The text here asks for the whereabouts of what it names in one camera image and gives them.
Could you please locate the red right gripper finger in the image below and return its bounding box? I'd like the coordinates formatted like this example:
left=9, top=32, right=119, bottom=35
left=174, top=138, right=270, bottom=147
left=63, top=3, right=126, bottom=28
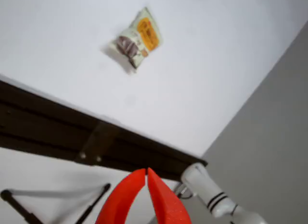
left=147, top=167, right=193, bottom=224

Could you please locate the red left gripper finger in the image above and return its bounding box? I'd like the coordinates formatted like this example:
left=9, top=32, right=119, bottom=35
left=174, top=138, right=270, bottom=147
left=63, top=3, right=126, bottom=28
left=95, top=168, right=147, bottom=224

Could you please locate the pale green snack packet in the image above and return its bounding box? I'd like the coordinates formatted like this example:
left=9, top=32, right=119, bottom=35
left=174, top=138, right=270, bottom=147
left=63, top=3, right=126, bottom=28
left=100, top=6, right=164, bottom=76

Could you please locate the black mounting bracket plate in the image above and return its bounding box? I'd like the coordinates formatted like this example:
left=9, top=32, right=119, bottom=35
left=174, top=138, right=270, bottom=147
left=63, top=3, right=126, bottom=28
left=75, top=121, right=116, bottom=166

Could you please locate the black aluminium table rail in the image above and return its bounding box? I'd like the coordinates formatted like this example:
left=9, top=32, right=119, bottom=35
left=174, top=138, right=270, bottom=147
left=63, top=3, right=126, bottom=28
left=0, top=79, right=208, bottom=183

